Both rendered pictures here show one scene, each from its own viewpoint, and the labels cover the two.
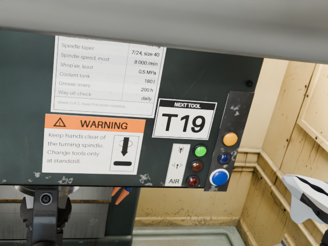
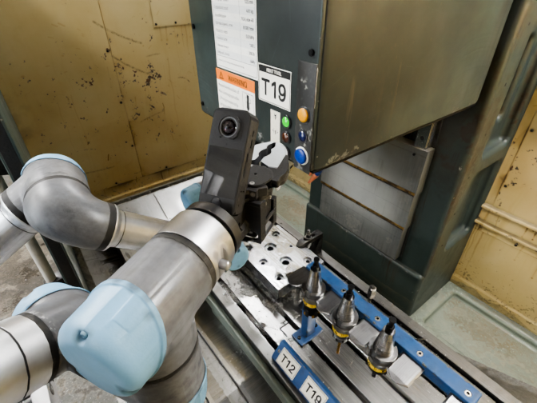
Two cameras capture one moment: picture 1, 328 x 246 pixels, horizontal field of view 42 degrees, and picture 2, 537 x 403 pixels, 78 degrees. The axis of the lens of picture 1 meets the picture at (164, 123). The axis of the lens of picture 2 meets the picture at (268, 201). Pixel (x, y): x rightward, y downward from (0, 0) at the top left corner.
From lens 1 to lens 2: 0.76 m
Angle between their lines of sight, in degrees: 60
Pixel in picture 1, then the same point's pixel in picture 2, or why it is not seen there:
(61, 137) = (223, 86)
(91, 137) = (233, 90)
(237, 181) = not seen: outside the picture
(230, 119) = (301, 93)
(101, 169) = not seen: hidden behind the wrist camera
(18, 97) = (206, 53)
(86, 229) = (383, 244)
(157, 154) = (264, 116)
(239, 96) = (305, 67)
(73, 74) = (221, 37)
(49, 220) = not seen: hidden behind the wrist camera
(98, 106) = (232, 65)
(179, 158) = (275, 124)
